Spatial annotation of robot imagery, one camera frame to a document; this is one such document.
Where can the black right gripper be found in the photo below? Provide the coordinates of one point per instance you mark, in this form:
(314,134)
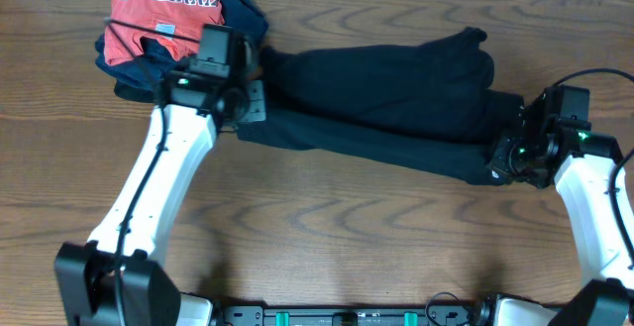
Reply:
(498,162)

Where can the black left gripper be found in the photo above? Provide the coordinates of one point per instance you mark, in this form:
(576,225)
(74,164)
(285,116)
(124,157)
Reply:
(258,111)

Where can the black t-shirt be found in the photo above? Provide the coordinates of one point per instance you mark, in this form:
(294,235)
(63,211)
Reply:
(429,107)

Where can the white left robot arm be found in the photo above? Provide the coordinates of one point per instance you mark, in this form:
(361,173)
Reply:
(117,277)

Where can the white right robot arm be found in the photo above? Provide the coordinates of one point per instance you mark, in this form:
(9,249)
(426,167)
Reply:
(590,180)

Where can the navy folded garment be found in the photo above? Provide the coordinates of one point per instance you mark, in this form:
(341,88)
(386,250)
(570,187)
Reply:
(131,84)

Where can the orange printed t-shirt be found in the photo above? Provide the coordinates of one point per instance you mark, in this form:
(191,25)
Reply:
(175,24)

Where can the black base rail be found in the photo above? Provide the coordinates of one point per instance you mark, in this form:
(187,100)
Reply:
(442,309)

